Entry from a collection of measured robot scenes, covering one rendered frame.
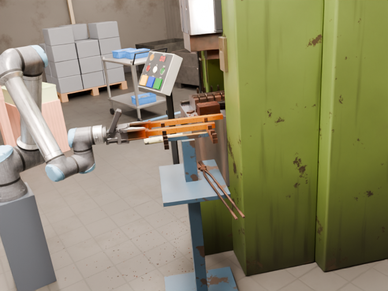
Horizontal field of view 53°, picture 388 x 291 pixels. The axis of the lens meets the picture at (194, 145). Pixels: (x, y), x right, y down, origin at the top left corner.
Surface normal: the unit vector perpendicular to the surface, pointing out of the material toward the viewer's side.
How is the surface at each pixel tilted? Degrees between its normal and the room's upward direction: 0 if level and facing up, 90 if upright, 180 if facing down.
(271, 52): 90
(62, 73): 90
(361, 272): 0
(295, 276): 0
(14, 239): 90
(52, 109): 90
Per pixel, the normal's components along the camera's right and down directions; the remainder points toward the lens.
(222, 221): 0.20, 0.34
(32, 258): 0.55, 0.26
